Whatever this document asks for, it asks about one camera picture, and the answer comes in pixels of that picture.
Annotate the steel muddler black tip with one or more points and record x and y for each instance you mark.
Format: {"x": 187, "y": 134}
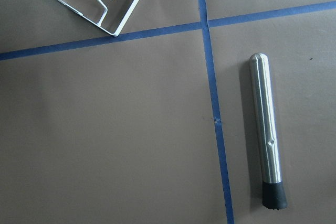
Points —
{"x": 273, "y": 193}

